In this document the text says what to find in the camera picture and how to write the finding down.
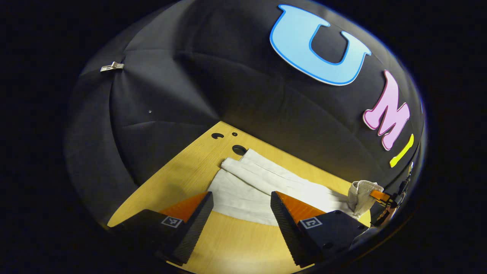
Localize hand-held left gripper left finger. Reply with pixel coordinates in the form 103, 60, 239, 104
108, 191, 215, 266

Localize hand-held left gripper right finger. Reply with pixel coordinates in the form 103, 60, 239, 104
270, 191, 369, 268

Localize black backdrop cloth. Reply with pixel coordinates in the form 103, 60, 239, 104
65, 0, 427, 229

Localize white jeans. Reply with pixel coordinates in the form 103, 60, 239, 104
208, 148, 384, 227

